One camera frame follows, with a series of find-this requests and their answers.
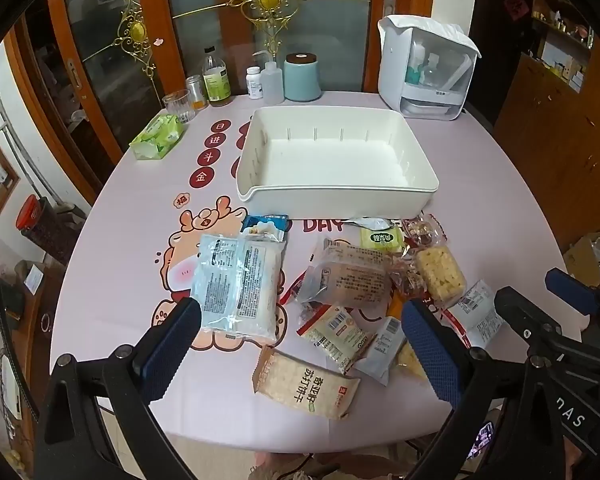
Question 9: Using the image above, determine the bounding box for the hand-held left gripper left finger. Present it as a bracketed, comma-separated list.
[30, 297, 203, 480]

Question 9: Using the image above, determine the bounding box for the small metal-lidded jar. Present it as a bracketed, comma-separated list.
[185, 75, 210, 111]

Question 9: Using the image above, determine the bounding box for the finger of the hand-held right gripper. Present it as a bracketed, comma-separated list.
[545, 267, 600, 318]
[494, 286, 600, 376]

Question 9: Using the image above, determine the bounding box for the white barcode snack packet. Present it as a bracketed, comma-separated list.
[452, 280, 503, 348]

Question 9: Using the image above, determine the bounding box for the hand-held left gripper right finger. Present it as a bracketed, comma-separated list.
[401, 300, 571, 480]

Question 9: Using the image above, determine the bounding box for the blue canister brown lid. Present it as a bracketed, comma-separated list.
[283, 53, 323, 102]

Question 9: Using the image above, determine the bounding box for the green tissue pack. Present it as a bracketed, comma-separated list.
[129, 113, 187, 161]

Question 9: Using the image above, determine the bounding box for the tan soda cracker packet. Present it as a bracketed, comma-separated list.
[251, 346, 361, 421]

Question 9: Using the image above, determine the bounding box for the red round container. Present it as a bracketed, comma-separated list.
[16, 195, 43, 228]

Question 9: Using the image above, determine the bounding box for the clear plastic bottle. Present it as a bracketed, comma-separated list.
[422, 54, 443, 88]

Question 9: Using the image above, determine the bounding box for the wooden shelf cabinet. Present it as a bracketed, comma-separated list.
[495, 0, 600, 261]

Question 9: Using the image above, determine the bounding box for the clear printed bread packet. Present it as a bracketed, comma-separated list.
[296, 239, 393, 308]

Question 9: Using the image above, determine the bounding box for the white countertop appliance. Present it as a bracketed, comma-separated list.
[377, 15, 482, 122]

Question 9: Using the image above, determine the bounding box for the white and orange snack packet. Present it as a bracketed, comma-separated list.
[355, 305, 408, 386]

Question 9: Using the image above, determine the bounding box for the small blue snack packet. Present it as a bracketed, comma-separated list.
[241, 214, 290, 241]

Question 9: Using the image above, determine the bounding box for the white pill bottle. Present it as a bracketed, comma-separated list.
[246, 66, 265, 100]

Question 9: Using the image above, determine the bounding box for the clear squeeze wash bottle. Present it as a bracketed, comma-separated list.
[252, 51, 287, 106]

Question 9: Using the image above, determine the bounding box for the beige cracker packet red edge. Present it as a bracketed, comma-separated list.
[296, 304, 368, 375]

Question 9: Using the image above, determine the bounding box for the puffed rice cake packet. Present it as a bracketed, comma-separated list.
[412, 245, 468, 306]

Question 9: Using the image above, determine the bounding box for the glass bottle green label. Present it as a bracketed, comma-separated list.
[201, 46, 233, 107]

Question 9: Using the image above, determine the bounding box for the red and white snack packet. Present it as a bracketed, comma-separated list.
[425, 300, 473, 346]

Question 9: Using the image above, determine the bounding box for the clear glass tumbler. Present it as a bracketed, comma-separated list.
[162, 89, 197, 124]

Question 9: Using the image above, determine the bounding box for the yellow snack packet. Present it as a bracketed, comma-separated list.
[395, 342, 428, 381]

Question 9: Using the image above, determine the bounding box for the green snack packet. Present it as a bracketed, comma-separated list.
[360, 227, 406, 253]

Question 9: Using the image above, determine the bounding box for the red clear candy packet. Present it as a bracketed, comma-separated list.
[392, 255, 431, 302]

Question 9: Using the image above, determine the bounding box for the glass door large gold ornament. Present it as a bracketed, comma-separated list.
[132, 0, 438, 111]

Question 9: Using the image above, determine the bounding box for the large clear white bread packet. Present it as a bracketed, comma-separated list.
[190, 232, 287, 346]

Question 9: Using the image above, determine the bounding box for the glass door small gold ornament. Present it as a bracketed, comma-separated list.
[5, 0, 176, 161]

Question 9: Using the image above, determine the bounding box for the white plastic bin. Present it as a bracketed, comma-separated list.
[235, 106, 440, 221]

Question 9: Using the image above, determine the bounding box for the teal and white bottle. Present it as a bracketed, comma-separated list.
[405, 45, 428, 86]

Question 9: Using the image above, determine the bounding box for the cardboard box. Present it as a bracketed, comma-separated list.
[562, 232, 600, 286]

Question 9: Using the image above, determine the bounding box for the brown nut snack packet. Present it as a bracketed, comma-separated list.
[402, 214, 451, 251]

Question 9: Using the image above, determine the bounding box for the silver snack packet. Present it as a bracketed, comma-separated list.
[342, 216, 406, 233]

